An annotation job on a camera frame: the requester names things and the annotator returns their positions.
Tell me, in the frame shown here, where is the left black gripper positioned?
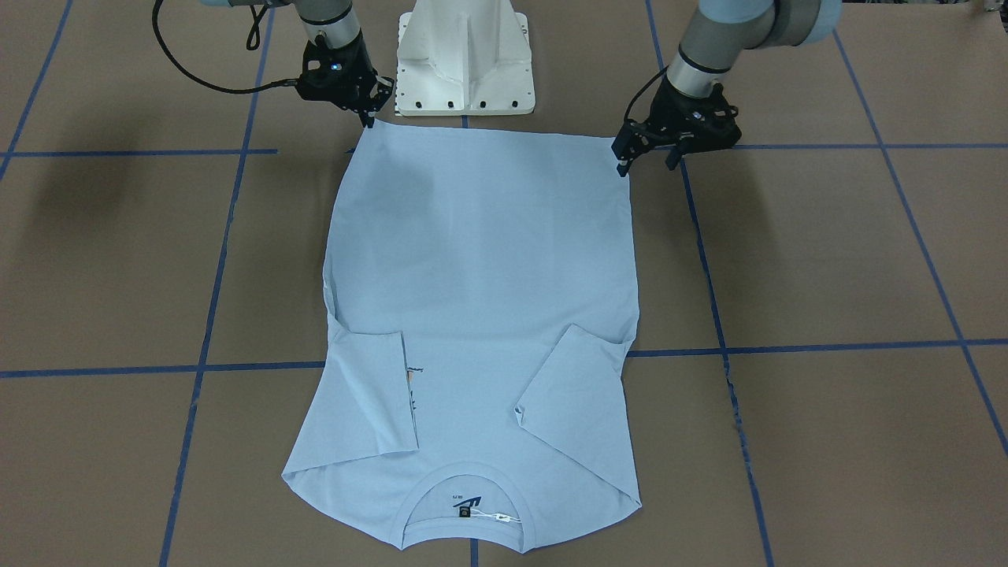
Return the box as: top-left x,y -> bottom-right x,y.
613,76 -> 742,177

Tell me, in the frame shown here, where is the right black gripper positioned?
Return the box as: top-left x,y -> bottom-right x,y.
296,32 -> 394,128

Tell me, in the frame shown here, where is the light blue t-shirt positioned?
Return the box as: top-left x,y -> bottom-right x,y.
281,121 -> 642,553

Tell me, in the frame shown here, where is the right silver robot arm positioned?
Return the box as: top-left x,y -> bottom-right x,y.
203,1 -> 394,128

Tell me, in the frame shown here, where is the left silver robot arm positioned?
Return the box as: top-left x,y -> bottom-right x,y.
611,1 -> 843,177

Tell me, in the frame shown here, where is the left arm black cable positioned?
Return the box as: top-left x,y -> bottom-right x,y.
626,67 -> 670,127

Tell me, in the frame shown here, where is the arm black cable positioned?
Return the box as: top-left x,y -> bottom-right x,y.
151,0 -> 304,95
626,67 -> 670,127

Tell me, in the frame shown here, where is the white camera pedestal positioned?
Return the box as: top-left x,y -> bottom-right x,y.
394,1 -> 536,117

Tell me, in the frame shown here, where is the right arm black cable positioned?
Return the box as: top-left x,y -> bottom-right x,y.
151,0 -> 304,95

